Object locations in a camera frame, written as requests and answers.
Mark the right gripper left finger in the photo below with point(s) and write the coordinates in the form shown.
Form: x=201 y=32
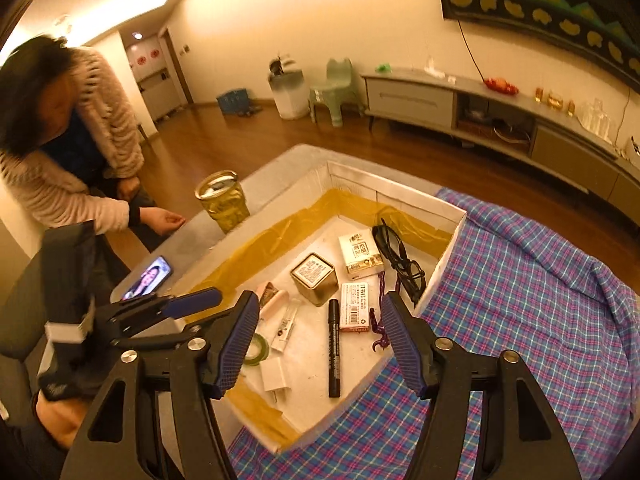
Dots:
x=153 y=417

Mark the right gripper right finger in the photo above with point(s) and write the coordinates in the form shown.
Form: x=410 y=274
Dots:
x=520 y=435

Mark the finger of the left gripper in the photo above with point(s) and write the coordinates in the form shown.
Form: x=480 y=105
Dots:
x=154 y=305
x=133 y=323

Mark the red white card box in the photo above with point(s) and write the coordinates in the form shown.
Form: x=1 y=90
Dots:
x=354 y=307

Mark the black frame glasses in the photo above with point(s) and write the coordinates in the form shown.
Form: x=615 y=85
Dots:
x=409 y=273

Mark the operator left hand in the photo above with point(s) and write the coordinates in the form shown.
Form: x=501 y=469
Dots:
x=62 y=419

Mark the smartphone with lit screen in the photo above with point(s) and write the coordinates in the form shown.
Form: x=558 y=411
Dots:
x=150 y=279

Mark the green tape roll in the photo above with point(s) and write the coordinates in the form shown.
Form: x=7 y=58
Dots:
x=257 y=352

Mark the white tube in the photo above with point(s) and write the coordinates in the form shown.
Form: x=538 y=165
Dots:
x=283 y=332

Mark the small white bottle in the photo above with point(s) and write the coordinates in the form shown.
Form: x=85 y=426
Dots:
x=274 y=378

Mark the square gold tin box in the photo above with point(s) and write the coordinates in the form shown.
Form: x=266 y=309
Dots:
x=315 y=279

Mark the black marker pen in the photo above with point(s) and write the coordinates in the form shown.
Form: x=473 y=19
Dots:
x=334 y=383

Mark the white foam box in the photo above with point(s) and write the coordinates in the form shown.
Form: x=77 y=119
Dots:
x=321 y=354

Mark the blue plaid cloth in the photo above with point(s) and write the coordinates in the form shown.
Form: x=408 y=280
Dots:
x=511 y=283

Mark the white tea box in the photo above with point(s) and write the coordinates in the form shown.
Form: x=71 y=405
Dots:
x=361 y=255

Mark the dark red hook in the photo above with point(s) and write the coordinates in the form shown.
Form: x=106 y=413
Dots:
x=375 y=318

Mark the person in beige sweater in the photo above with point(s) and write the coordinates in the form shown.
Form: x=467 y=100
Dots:
x=70 y=149

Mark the blue plastic basket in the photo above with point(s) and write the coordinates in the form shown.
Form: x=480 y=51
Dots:
x=234 y=102

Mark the white trash bin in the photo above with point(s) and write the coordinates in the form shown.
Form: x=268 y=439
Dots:
x=288 y=87

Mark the green plastic stool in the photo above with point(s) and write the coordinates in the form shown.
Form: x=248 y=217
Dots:
x=338 y=89

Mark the long grey tv cabinet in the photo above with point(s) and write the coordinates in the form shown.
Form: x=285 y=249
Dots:
x=514 y=126

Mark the red fruit plate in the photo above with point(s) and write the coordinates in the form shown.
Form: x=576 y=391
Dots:
x=500 y=85

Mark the dark wall painting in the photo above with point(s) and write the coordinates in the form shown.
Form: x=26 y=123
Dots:
x=605 y=32

